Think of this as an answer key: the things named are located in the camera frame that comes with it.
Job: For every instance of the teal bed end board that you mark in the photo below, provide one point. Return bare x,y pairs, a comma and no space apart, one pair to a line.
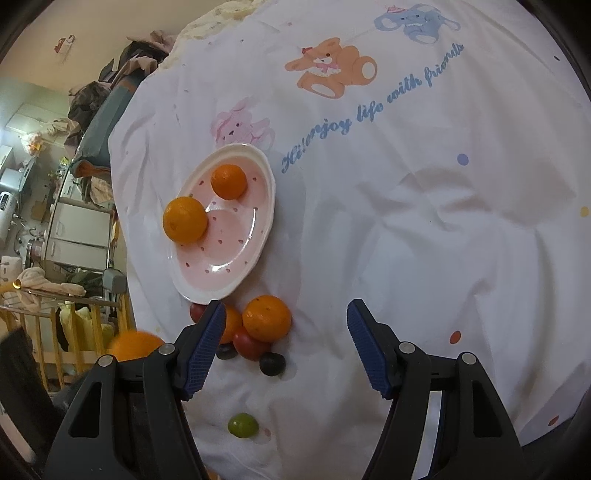
104,124

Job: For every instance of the white printed bedsheet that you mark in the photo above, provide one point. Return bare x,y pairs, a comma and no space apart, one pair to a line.
415,230

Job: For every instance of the yellow wooden rail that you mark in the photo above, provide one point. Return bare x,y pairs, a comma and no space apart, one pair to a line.
51,341

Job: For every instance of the medium tangerine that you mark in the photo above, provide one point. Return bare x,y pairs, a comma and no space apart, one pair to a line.
267,323

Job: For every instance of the pink dotted oval plate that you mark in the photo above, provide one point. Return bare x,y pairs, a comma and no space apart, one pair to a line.
231,249

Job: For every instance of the small tangerine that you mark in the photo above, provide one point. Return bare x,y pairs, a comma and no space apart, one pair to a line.
232,323
228,181

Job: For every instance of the cream quilt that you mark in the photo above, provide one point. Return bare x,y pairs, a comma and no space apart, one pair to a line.
207,27

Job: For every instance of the dark red cherry tomato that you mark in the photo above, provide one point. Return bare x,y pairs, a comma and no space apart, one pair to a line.
197,313

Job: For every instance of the white cabinet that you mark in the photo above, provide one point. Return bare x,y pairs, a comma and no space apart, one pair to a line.
78,230

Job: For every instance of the green grape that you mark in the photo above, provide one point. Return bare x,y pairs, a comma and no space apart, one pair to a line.
242,424

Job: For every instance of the dark purple grape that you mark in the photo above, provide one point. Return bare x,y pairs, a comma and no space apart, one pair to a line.
226,353
272,363

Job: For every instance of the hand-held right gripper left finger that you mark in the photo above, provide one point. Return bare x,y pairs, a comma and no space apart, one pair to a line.
205,346

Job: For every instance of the large orange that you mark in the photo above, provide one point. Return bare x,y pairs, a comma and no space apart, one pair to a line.
184,220
134,346

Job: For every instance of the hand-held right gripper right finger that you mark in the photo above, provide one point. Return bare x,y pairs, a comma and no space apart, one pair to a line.
364,346

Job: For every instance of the beige towel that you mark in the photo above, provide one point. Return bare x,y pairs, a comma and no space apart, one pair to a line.
41,284

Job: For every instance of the grey square pad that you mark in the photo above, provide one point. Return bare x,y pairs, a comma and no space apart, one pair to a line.
114,282

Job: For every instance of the pile of clothes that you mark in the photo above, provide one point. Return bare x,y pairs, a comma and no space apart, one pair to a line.
124,64

